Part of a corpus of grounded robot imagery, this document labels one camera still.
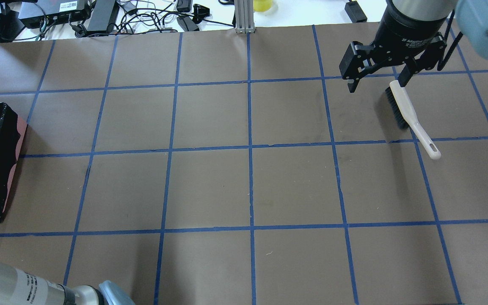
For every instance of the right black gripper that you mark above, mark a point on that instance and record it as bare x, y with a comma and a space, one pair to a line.
409, 28

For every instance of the beige hand brush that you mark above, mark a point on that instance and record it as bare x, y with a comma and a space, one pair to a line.
406, 117

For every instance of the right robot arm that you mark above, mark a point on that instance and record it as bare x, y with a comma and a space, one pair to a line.
465, 18

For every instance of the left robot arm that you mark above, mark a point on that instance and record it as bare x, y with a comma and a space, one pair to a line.
22, 288

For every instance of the black power adapter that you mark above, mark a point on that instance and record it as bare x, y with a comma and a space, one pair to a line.
355, 12

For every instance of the aluminium frame post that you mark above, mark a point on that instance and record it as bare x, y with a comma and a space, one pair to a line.
244, 16

